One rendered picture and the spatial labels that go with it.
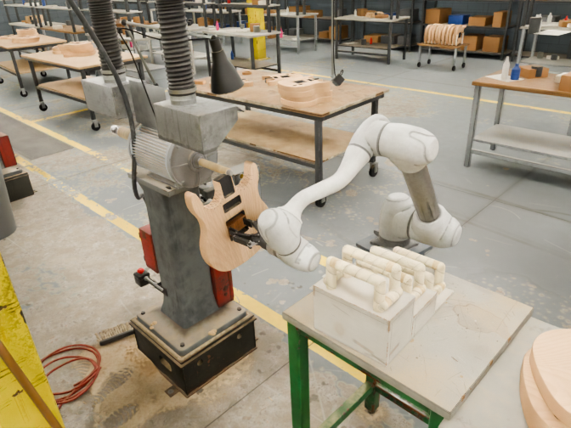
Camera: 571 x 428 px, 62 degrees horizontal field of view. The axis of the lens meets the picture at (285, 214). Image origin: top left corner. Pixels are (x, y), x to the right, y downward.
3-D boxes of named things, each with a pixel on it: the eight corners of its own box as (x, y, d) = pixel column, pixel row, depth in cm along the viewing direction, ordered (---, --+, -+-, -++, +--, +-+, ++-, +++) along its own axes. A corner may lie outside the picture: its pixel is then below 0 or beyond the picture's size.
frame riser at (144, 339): (128, 357, 278) (120, 323, 266) (212, 307, 316) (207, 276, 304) (178, 406, 245) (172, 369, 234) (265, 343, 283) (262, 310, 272)
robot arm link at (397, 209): (388, 222, 251) (391, 185, 241) (421, 233, 241) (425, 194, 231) (372, 235, 241) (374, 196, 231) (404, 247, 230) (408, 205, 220)
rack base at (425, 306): (339, 306, 165) (339, 284, 161) (365, 284, 176) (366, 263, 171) (411, 340, 149) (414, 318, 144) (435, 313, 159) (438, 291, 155)
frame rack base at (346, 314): (312, 329, 155) (312, 285, 147) (339, 306, 165) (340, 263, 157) (387, 368, 139) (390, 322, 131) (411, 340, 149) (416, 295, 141)
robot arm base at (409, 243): (386, 228, 258) (387, 219, 256) (420, 244, 242) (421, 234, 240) (362, 239, 248) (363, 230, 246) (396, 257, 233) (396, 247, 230)
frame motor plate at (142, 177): (127, 177, 234) (126, 171, 232) (169, 163, 249) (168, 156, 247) (169, 198, 211) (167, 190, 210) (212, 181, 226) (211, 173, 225)
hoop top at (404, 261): (367, 255, 162) (368, 246, 161) (372, 251, 164) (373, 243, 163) (421, 276, 150) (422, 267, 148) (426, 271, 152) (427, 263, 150)
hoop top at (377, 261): (340, 254, 148) (340, 245, 147) (346, 250, 150) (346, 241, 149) (397, 278, 136) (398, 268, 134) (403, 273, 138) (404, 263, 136)
